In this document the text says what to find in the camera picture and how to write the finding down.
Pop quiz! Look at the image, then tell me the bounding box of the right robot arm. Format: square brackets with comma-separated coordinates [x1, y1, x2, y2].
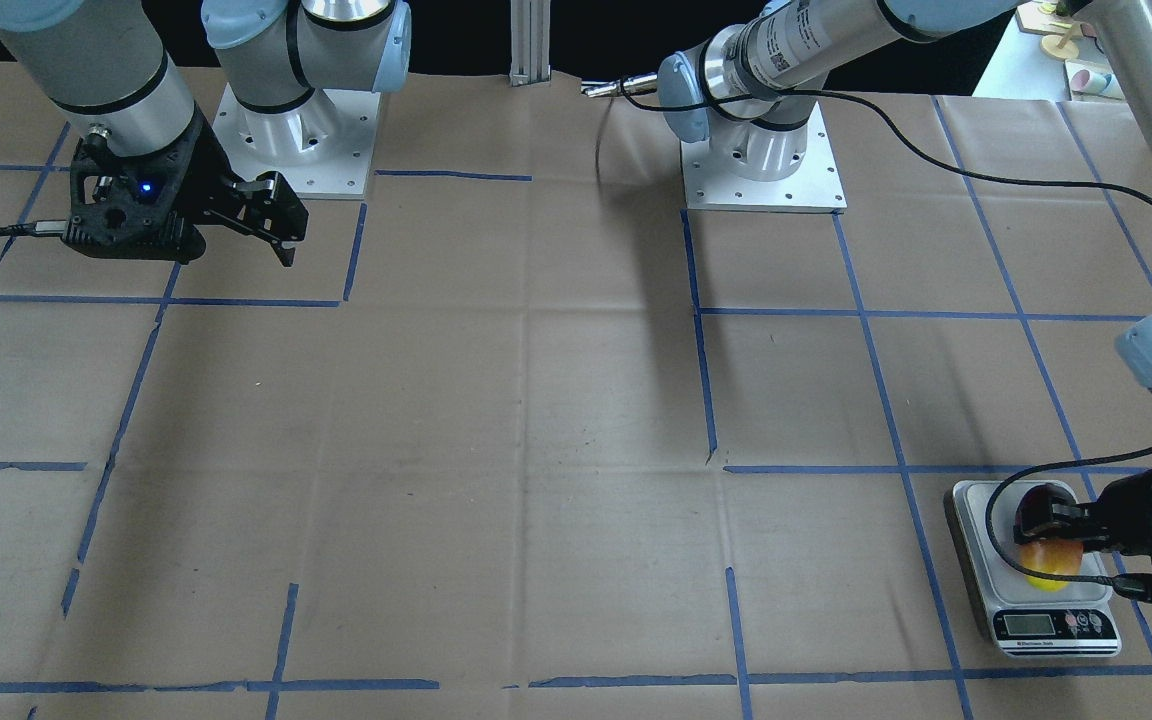
[0, 1, 414, 266]

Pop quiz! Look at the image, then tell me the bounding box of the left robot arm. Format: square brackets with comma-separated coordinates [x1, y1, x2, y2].
[652, 1, 1152, 611]

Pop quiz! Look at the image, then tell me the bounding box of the white digital kitchen scale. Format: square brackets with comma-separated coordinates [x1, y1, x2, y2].
[943, 479, 1123, 659]

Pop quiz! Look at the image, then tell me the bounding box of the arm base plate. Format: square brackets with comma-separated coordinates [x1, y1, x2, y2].
[681, 99, 849, 214]
[212, 86, 385, 200]

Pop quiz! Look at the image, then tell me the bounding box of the metal connector plug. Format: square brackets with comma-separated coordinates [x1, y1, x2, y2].
[581, 73, 657, 99]

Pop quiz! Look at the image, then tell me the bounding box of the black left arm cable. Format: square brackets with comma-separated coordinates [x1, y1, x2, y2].
[593, 79, 1152, 586]

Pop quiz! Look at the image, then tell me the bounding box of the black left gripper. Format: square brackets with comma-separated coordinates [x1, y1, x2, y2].
[1011, 470, 1152, 602]

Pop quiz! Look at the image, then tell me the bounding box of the aluminium frame post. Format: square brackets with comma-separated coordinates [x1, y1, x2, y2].
[508, 0, 553, 88]

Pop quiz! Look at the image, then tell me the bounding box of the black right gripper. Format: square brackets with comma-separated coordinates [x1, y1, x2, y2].
[61, 109, 308, 268]

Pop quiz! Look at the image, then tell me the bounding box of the brown paper table cover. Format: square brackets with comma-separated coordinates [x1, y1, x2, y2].
[0, 76, 1152, 719]

